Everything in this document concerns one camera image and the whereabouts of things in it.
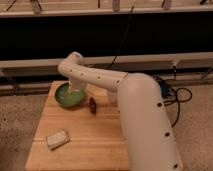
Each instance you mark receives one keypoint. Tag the wooden table board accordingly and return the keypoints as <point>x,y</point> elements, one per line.
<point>96,140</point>

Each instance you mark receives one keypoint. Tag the green ceramic bowl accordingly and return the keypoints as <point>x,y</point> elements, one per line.
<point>67,97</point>

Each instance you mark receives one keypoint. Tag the red pepper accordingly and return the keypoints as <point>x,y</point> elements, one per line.
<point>92,105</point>

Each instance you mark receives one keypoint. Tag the white sponge block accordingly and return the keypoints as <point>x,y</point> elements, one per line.
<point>57,139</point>

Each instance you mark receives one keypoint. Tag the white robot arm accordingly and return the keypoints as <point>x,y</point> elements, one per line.
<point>147,131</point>

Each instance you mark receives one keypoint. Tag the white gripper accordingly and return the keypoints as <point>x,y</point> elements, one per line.
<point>76,85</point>

